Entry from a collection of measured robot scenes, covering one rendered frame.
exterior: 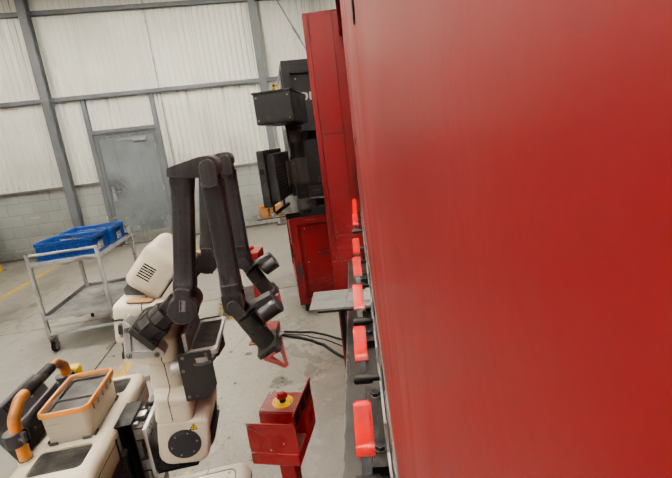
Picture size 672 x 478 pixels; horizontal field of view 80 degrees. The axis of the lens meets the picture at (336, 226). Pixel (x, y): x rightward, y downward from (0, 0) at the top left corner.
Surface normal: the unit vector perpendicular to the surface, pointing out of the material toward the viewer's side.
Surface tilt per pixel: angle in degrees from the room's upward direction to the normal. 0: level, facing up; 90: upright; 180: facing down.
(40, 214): 90
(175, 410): 90
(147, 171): 90
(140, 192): 90
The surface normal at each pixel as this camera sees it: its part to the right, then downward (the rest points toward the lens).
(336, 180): -0.04, 0.22
